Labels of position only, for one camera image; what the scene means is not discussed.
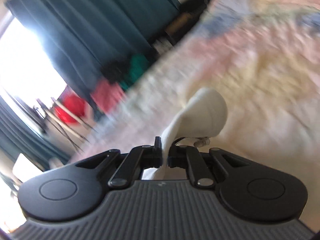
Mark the green garment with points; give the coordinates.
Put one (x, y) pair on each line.
(138, 64)

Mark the white sweatpants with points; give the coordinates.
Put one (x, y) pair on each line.
(204, 115)

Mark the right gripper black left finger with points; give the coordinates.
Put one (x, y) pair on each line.
(122, 169)

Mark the pink garment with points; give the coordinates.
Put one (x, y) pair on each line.
(107, 95)

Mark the red garment on rack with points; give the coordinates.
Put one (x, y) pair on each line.
(69, 107)

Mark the teal curtain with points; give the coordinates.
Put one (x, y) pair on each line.
(81, 36)

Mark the white clothes rack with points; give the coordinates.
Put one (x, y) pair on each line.
(44, 117)

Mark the pink pastel bed duvet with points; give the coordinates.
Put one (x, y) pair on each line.
(262, 56)

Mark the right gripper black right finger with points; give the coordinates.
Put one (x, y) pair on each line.
(204, 170)

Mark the black garment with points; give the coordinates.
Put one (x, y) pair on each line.
(116, 70)

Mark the white chair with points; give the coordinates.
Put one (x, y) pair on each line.
(23, 169)

